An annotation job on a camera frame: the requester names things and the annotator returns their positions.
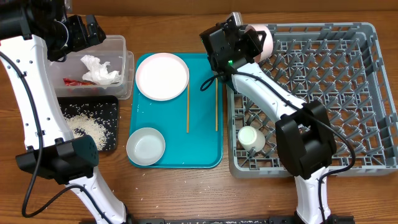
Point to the black plastic tray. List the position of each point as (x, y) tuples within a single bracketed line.
[(96, 116)]

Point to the wooden chopstick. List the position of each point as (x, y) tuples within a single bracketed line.
[(188, 105), (216, 104)]

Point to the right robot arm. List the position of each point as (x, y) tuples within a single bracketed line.
[(305, 143)]

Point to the white tissue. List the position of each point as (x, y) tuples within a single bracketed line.
[(98, 72)]

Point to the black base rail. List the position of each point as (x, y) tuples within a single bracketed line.
[(270, 220)]

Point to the teal serving tray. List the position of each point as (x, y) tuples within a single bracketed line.
[(202, 147)]

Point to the pile of rice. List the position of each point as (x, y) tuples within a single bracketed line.
[(84, 125)]

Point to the white paper cup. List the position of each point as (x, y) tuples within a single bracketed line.
[(251, 138)]

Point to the white bowl with rice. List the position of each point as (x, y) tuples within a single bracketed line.
[(267, 46)]

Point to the grey shallow bowl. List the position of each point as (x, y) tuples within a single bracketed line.
[(145, 146)]

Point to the grey dishwasher rack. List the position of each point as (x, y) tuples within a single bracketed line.
[(340, 65)]

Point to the clear plastic bin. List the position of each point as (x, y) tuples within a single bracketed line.
[(113, 50)]

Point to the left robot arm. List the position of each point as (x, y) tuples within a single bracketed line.
[(33, 34)]

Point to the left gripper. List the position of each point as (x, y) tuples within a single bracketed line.
[(82, 39)]

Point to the red snack wrapper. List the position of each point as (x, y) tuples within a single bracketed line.
[(70, 82)]

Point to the large white plate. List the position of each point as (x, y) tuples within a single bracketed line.
[(162, 76)]

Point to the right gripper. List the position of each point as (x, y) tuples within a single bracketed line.
[(250, 40)]

